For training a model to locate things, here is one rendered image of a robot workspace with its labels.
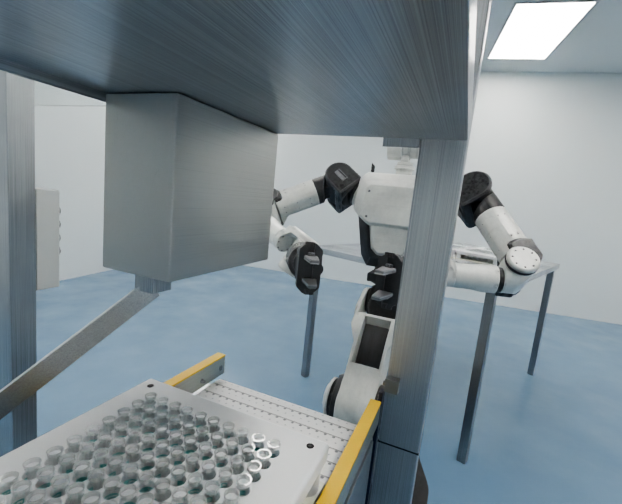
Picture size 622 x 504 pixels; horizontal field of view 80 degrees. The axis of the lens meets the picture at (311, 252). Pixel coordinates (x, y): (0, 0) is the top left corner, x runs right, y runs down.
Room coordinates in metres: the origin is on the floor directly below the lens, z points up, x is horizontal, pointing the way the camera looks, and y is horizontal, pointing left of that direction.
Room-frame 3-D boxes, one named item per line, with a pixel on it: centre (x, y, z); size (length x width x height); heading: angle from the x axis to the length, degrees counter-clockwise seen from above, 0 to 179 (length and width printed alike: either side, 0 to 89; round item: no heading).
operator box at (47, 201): (0.97, 0.76, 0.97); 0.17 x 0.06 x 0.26; 68
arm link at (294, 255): (0.91, 0.01, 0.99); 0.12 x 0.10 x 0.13; 9
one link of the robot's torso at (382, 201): (1.26, -0.29, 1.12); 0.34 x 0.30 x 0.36; 67
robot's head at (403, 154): (1.21, -0.26, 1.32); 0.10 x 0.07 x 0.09; 67
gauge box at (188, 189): (0.51, 0.16, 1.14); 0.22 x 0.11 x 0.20; 158
